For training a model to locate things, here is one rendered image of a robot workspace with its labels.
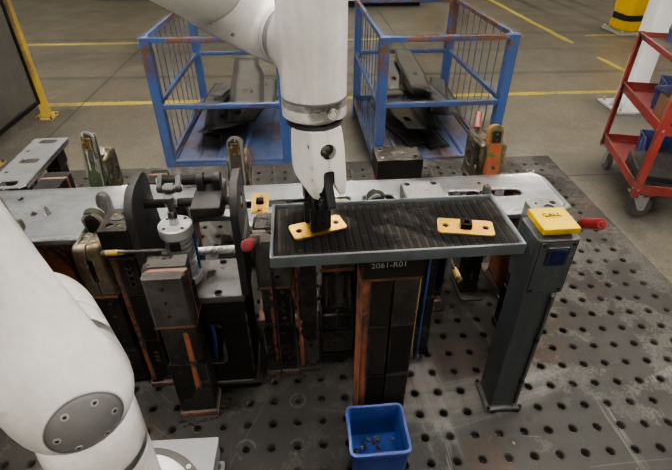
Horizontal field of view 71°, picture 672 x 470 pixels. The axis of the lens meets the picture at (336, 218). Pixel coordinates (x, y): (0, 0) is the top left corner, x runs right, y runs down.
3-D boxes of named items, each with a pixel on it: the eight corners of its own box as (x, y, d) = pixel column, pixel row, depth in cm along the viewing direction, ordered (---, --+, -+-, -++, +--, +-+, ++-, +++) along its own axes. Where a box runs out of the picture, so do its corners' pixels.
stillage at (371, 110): (352, 116, 407) (354, -3, 354) (441, 113, 413) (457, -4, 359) (372, 186, 309) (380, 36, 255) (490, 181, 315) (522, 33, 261)
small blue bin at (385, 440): (398, 428, 94) (401, 401, 89) (408, 478, 85) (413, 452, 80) (344, 432, 93) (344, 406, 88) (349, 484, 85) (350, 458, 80)
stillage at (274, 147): (205, 117, 406) (185, -2, 352) (297, 115, 409) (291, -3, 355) (171, 188, 307) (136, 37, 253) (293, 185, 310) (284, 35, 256)
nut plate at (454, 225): (491, 222, 73) (492, 216, 72) (495, 237, 69) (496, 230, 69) (436, 219, 73) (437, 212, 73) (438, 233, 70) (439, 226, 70)
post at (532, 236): (507, 379, 103) (562, 213, 78) (521, 409, 97) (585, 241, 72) (474, 381, 103) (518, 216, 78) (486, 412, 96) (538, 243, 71)
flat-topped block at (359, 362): (396, 386, 102) (416, 216, 76) (404, 420, 95) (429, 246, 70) (350, 390, 101) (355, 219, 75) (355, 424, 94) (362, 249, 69)
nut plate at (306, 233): (338, 215, 74) (338, 209, 74) (347, 228, 71) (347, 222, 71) (287, 227, 72) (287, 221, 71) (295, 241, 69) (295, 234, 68)
